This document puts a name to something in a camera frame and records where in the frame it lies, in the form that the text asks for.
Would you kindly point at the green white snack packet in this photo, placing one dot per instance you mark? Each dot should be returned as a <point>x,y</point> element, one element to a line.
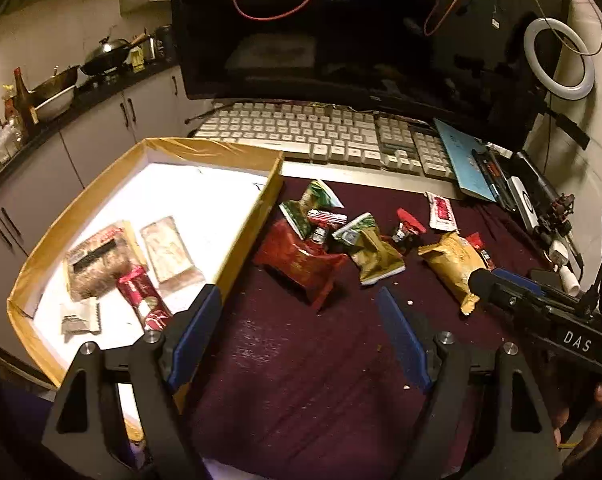
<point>353,227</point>

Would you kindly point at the red stick snack packet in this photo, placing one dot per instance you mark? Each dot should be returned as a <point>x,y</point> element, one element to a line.
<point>143,300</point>

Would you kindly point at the yellow carton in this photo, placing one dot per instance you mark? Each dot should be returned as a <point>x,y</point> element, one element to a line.
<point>139,57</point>

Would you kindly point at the black wok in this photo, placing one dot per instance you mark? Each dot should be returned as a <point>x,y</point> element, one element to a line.
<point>106,57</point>

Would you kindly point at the white charger plug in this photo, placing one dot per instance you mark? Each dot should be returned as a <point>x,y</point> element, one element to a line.
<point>563,260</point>

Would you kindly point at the white power bank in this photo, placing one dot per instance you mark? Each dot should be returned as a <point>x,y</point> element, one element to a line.
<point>523,200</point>

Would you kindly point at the black case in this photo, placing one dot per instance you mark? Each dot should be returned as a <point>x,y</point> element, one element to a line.
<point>533,172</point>

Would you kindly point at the grey kitchen cabinet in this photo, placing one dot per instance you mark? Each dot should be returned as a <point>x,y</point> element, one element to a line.
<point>96,130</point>

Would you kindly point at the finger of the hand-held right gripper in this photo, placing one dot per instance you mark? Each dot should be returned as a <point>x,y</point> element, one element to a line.
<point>518,278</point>
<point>488,287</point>

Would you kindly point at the pale pink snack packet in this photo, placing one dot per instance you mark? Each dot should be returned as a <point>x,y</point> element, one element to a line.
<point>170,252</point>

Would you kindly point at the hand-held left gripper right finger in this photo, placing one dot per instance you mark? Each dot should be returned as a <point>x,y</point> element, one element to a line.
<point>400,337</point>

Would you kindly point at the white grey keyboard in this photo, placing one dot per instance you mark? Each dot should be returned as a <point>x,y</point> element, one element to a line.
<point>321,135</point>

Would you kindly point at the dark maroon table mat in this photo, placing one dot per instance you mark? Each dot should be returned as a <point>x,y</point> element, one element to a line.
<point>301,360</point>

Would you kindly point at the small silver packet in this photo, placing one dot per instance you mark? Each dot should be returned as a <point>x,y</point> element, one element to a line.
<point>81,317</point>

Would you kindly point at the small red black packet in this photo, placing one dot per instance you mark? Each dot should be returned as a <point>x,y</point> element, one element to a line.
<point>406,230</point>

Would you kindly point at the brown fuzzy print packet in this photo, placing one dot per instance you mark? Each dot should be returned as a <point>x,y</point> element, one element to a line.
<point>97,262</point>

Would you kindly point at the blue notebook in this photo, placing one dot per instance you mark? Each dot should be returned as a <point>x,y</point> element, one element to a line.
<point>463,160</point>

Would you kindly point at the metal mixing bowl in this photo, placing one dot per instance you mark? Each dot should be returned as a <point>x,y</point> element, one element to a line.
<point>56,97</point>

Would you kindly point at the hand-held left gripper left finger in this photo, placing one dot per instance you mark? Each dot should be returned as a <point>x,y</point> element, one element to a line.
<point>197,327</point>

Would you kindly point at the small dark candy packet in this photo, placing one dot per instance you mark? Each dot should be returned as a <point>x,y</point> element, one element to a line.
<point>319,235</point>

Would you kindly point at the large red snack packet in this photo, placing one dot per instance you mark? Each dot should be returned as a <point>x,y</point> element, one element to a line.
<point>298,265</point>

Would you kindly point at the small red white packet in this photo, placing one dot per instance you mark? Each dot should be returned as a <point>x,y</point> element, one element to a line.
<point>327,218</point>

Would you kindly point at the small red wrapper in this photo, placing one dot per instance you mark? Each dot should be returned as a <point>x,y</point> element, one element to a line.
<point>481,247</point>

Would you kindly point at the olive gold snack packet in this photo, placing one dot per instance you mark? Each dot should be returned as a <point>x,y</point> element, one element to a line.
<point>376,255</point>

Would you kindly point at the brown sauce bottle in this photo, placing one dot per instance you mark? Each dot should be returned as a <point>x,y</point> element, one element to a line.
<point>21,97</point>

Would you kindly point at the black computer monitor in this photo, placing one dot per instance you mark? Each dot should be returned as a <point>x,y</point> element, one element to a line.
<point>361,35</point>

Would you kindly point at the white red sachet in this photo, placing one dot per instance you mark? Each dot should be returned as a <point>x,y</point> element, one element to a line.
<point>441,210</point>

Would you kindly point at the shallow cardboard box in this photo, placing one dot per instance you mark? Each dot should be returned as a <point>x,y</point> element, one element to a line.
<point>196,195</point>

